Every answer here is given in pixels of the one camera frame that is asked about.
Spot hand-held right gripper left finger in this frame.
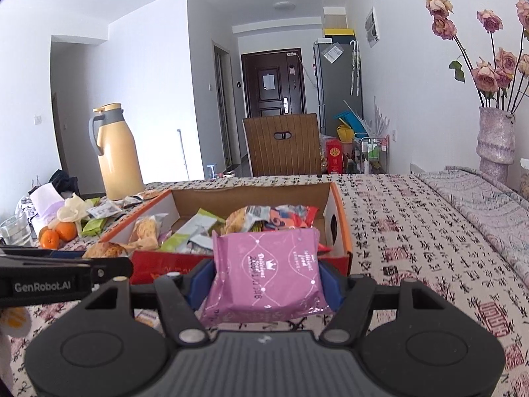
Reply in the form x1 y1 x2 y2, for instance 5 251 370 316
83 258 216 346

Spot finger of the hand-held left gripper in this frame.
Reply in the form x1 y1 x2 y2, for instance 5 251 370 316
0 246 94 259
0 256 134 286

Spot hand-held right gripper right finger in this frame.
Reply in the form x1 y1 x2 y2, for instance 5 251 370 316
318 258 447 346

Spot cracker snack packet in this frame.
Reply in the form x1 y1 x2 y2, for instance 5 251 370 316
85 242 127 259
223 207 269 234
130 217 160 251
134 308 160 327

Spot green long snack packet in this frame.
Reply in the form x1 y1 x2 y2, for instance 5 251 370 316
159 232 191 253
182 209 226 241

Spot pink snack packet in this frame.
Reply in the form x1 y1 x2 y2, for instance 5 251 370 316
198 227 333 327

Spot colourful red snack packet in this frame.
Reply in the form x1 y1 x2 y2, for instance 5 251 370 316
264 204 321 230

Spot red cardboard box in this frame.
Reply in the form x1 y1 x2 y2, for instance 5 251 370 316
99 181 354 286

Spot person's left forearm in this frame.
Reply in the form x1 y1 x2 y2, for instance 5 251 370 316
0 306 33 385

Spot orange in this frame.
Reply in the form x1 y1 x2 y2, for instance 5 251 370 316
56 221 78 242
39 229 61 250

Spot small green snack packet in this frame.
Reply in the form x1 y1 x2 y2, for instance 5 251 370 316
81 217 109 238

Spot glass cup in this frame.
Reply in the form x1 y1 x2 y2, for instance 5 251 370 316
0 215 34 246

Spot white lilac tissue pack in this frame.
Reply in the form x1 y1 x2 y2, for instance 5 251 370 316
29 184 67 226

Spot small white snack packet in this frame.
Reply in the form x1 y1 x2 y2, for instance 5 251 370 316
87 200 122 220

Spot dark clothing pile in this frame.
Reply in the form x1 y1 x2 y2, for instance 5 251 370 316
49 169 79 195

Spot yellow thermos jug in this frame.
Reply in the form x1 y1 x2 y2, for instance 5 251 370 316
88 103 145 201

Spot red gift box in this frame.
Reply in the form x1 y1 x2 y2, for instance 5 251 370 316
326 138 345 173

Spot wooden chair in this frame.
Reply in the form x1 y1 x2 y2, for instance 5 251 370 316
242 113 322 177

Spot grey patterned cloth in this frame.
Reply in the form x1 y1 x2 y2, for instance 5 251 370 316
415 165 529 265

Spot white decorative sprigs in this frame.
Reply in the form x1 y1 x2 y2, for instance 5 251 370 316
363 96 391 137

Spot grey interior door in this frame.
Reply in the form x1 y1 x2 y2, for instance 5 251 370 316
212 40 233 166

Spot grey refrigerator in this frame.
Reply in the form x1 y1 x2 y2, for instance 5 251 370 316
313 38 364 135

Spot dark brown door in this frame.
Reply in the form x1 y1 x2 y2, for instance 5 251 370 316
242 48 307 118

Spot pink vase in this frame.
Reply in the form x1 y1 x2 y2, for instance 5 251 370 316
475 107 516 185

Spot clear folded umbrella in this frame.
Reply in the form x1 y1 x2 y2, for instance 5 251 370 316
349 41 361 96

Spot yellow box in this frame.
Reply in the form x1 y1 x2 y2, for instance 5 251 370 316
323 28 356 42

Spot dried rose bouquet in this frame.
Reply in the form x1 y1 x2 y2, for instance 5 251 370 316
426 0 529 114

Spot mop handle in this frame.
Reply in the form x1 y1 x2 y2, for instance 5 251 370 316
177 129 191 180

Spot wire storage rack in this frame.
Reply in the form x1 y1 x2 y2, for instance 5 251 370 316
359 134 390 174

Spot white wall panel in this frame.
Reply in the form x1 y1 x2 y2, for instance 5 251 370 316
365 7 380 47

